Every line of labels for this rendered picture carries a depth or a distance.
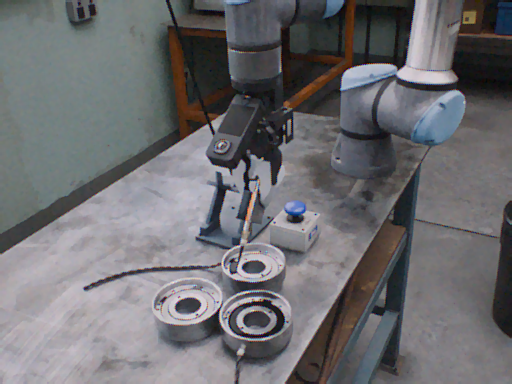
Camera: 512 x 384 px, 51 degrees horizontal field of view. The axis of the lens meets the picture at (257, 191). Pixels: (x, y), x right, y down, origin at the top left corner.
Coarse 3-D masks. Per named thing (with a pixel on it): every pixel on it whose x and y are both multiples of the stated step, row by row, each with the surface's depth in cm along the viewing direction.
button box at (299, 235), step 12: (276, 216) 98; (288, 216) 97; (300, 216) 97; (312, 216) 97; (276, 228) 95; (288, 228) 94; (300, 228) 94; (312, 228) 96; (276, 240) 97; (288, 240) 95; (300, 240) 94; (312, 240) 97; (300, 252) 95
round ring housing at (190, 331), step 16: (160, 288) 81; (176, 288) 83; (192, 288) 83; (208, 288) 83; (160, 304) 80; (176, 304) 80; (192, 304) 82; (160, 320) 76; (208, 320) 76; (176, 336) 76; (192, 336) 76
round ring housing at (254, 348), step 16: (224, 304) 78; (240, 304) 79; (288, 304) 77; (224, 320) 76; (240, 320) 76; (256, 320) 79; (272, 320) 76; (288, 320) 76; (224, 336) 74; (240, 336) 72; (272, 336) 72; (288, 336) 74; (256, 352) 72; (272, 352) 74
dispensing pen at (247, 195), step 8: (256, 176) 85; (256, 184) 85; (248, 192) 84; (248, 200) 84; (240, 208) 84; (248, 208) 84; (240, 216) 84; (248, 224) 85; (248, 232) 85; (240, 248) 85; (240, 256) 85
